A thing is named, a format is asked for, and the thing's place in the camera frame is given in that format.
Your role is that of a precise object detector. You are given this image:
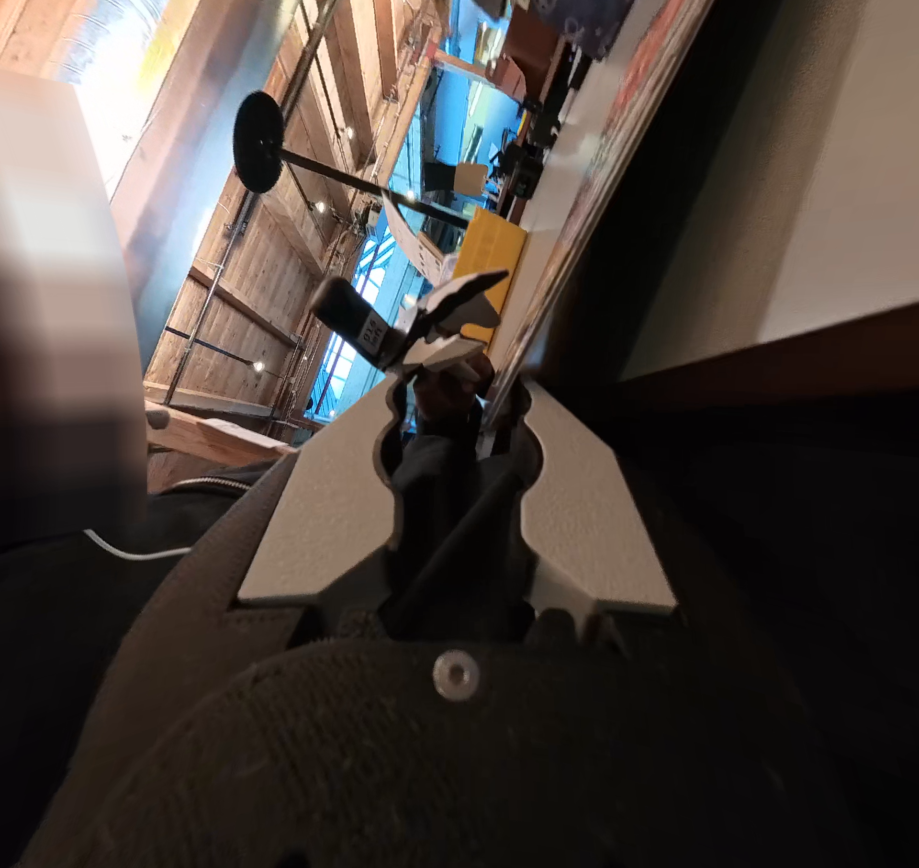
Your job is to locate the person's left hand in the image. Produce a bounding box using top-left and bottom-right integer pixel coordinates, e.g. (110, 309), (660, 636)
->
(415, 353), (498, 425)

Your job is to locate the black pole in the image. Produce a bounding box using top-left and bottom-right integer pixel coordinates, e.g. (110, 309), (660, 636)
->
(233, 89), (478, 230)

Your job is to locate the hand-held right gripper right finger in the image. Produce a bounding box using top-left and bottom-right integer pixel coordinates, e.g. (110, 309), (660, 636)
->
(513, 378), (681, 639)

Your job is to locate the forest animal jigsaw puzzle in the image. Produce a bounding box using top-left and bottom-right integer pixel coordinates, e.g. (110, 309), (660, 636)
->
(495, 0), (740, 409)

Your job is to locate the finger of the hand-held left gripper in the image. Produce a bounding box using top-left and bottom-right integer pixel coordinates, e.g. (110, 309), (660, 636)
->
(422, 268), (512, 332)
(401, 335), (491, 382)

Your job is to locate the wooden board stand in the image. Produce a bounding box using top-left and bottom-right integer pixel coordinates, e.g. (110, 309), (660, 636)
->
(381, 193), (449, 287)

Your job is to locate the thin white cord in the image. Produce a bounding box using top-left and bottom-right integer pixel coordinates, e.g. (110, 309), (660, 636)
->
(81, 527), (193, 564)

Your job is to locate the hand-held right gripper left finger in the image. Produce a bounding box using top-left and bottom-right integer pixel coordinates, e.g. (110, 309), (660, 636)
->
(235, 376), (410, 607)

